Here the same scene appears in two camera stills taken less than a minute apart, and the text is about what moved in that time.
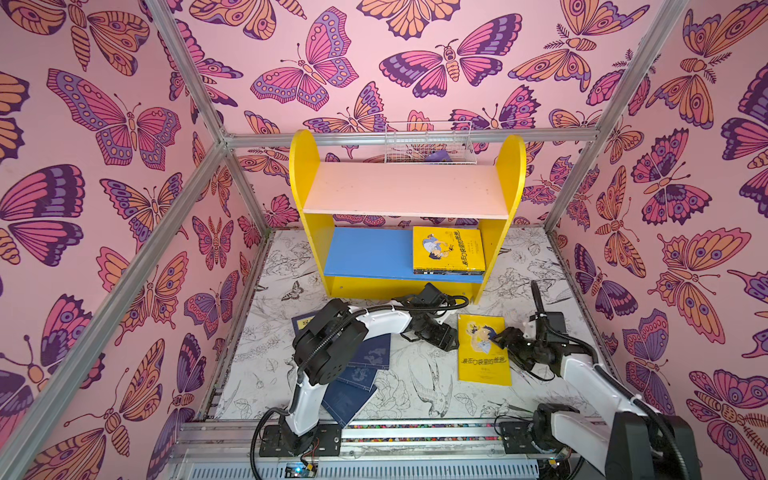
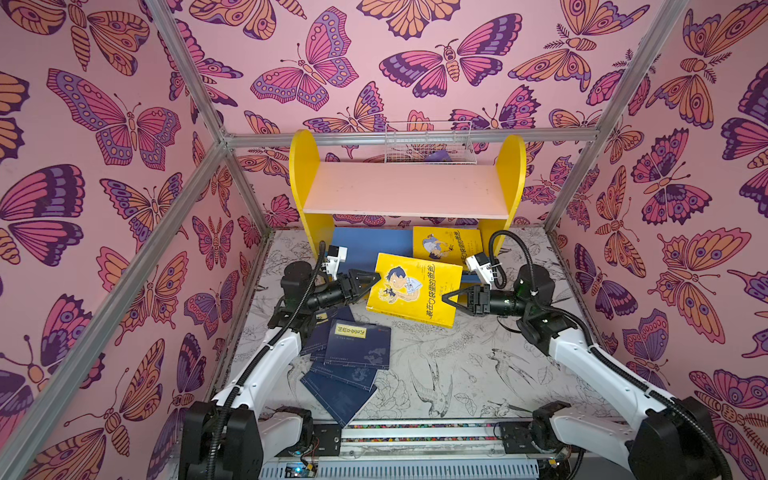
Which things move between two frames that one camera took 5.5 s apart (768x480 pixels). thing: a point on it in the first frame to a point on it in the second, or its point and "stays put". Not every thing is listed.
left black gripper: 446,341 to 344,289
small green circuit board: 299,470 stays put
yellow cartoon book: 481,360 to 414,289
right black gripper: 519,342 to 477,300
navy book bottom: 344,400 stays put
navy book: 360,376 stays put
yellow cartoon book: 451,251 stays put
